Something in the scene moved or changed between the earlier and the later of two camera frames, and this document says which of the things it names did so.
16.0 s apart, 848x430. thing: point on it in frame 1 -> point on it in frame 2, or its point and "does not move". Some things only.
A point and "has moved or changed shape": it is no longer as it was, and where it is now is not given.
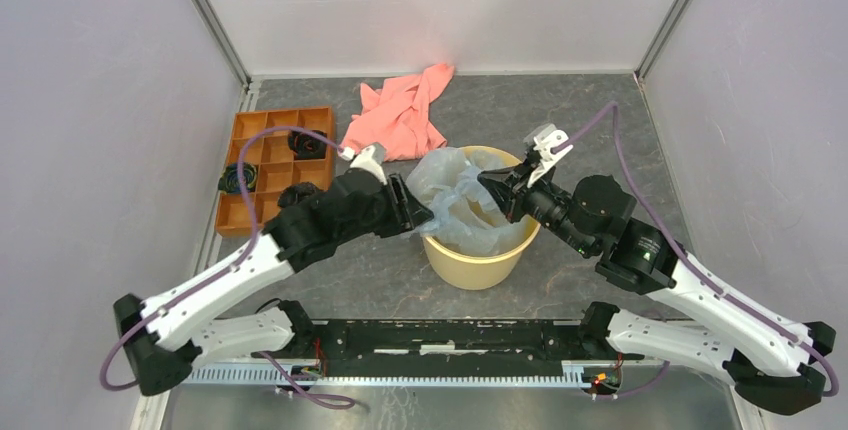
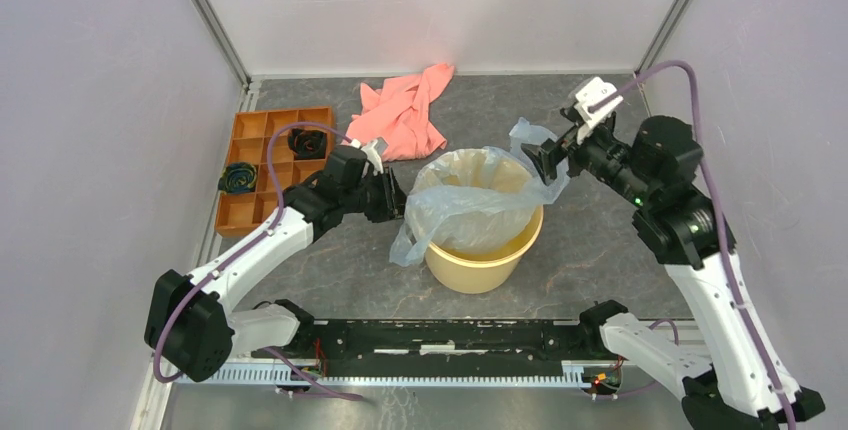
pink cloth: (396, 117) does not move
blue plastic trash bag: (467, 218) has moved or changed shape
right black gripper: (508, 188) -> (546, 156)
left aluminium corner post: (206, 12) does not move
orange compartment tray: (288, 147) does not move
